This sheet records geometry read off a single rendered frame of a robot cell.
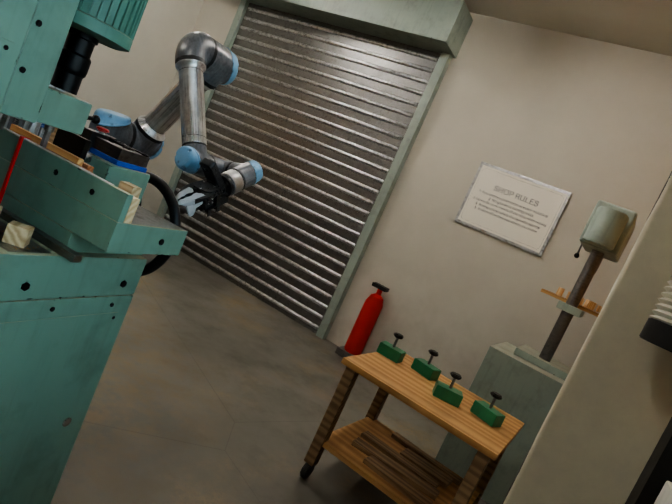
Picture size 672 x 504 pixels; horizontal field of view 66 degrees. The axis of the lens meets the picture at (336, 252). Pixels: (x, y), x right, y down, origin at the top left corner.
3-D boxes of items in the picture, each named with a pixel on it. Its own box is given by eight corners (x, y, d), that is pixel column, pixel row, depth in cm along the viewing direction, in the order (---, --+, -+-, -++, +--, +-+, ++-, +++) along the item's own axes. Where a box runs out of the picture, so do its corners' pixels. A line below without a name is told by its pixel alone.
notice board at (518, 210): (540, 257, 345) (572, 193, 339) (540, 256, 343) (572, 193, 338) (454, 220, 373) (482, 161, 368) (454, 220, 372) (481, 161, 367)
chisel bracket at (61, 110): (79, 142, 110) (93, 105, 109) (19, 124, 97) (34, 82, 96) (56, 130, 113) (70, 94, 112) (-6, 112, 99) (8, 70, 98)
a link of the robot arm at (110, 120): (75, 137, 177) (89, 100, 175) (108, 147, 189) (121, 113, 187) (96, 148, 171) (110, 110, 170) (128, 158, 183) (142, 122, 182)
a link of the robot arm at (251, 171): (246, 179, 175) (266, 183, 171) (224, 190, 167) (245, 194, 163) (243, 157, 171) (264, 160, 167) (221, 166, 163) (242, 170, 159)
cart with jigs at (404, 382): (471, 528, 227) (536, 400, 220) (430, 588, 177) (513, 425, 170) (352, 441, 258) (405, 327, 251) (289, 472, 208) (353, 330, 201)
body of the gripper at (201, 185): (207, 218, 152) (233, 204, 161) (208, 192, 147) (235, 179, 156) (187, 208, 154) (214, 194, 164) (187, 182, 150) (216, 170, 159)
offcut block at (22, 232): (7, 237, 92) (13, 219, 92) (28, 244, 93) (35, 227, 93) (1, 241, 89) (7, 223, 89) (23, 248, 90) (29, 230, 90)
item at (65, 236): (142, 255, 117) (148, 239, 117) (64, 251, 98) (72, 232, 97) (27, 189, 131) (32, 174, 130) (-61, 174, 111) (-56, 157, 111)
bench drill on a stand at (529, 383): (533, 493, 292) (665, 238, 275) (514, 533, 238) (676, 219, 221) (457, 443, 315) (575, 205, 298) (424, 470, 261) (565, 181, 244)
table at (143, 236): (204, 258, 123) (214, 234, 122) (106, 253, 94) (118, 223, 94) (37, 166, 143) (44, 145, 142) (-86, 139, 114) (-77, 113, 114)
